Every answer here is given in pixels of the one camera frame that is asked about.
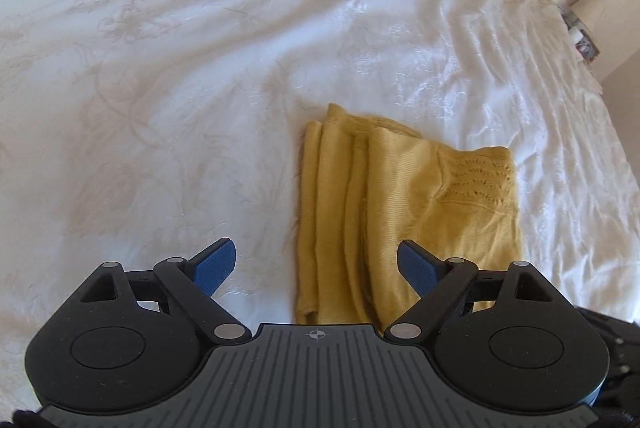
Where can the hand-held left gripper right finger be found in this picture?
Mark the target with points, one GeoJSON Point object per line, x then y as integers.
{"type": "Point", "coordinates": [419, 269]}

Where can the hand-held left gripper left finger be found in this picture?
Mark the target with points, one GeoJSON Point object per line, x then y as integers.
{"type": "Point", "coordinates": [215, 269]}

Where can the yellow knit sweater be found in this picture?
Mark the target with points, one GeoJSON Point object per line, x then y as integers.
{"type": "Point", "coordinates": [400, 188]}

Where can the white embroidered bedspread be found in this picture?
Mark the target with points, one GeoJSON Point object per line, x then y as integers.
{"type": "Point", "coordinates": [175, 108]}

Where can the beige lamp shade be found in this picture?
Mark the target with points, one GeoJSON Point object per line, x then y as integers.
{"type": "Point", "coordinates": [590, 7]}

